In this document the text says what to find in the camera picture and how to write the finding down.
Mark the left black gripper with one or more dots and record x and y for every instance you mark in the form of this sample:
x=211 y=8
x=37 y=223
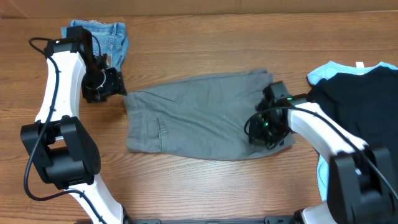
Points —
x=116 y=85

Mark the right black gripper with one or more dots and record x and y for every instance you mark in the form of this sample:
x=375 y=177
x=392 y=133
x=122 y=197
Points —
x=257 y=131

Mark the grey cotton shorts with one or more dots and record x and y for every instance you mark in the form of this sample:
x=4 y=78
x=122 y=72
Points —
x=200 y=117

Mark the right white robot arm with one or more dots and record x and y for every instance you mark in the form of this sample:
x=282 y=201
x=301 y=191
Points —
x=361 y=178

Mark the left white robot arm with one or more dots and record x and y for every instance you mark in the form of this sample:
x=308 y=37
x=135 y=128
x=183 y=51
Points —
x=63 y=158

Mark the folded blue denim shorts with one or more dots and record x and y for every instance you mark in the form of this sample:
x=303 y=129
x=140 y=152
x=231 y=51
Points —
x=112 y=38

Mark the light blue t-shirt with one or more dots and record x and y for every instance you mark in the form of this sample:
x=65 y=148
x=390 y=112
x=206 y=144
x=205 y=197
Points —
x=326 y=72

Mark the black t-shirt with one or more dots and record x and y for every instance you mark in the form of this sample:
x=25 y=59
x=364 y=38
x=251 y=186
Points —
x=364 y=105

